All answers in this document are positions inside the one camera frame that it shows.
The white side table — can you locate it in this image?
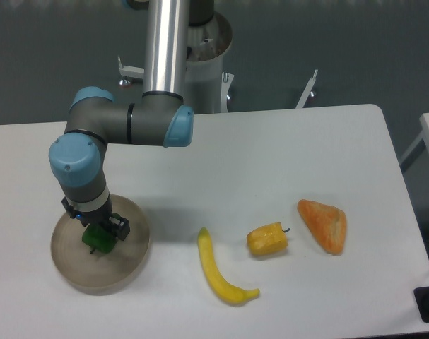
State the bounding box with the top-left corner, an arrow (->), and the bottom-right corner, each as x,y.
399,113 -> 429,173

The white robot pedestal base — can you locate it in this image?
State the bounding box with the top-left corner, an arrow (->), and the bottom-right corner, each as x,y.
115,10 -> 319,116

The yellow toy banana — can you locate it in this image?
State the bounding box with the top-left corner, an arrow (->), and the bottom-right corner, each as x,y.
197,227 -> 260,306

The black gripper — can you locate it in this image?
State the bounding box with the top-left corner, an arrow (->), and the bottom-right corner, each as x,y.
61,195 -> 130,241

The yellow toy bell pepper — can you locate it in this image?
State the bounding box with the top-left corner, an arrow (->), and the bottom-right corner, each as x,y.
246,222 -> 290,256

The beige round plate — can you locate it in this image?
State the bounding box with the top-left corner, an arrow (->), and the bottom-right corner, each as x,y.
50,195 -> 150,295

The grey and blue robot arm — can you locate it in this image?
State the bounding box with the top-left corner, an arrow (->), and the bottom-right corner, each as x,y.
49,1 -> 214,240

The green toy pepper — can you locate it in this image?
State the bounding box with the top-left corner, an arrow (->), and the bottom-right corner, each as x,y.
81,224 -> 117,254

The orange toy bread wedge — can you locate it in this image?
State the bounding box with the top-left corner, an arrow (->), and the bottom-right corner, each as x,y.
297,199 -> 347,255

